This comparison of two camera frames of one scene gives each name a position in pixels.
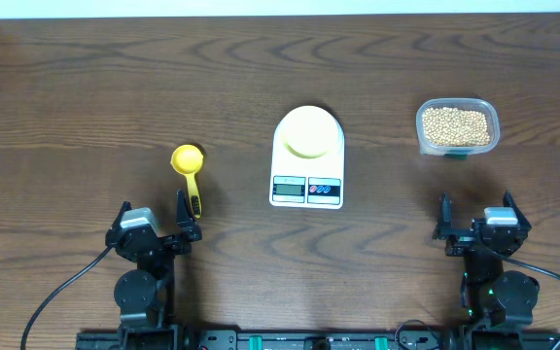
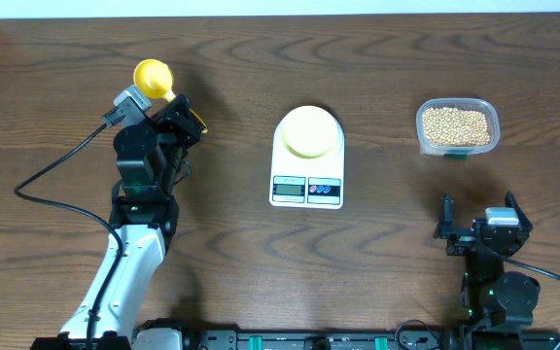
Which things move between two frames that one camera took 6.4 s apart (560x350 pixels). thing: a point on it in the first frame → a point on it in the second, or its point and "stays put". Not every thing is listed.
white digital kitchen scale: x=311 y=183 stays put
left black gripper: x=187 y=230 → x=172 y=122
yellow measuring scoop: x=189 y=159 → x=155 y=79
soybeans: x=455 y=126 stays put
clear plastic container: x=457 y=127 stays put
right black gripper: x=461 y=239 stays put
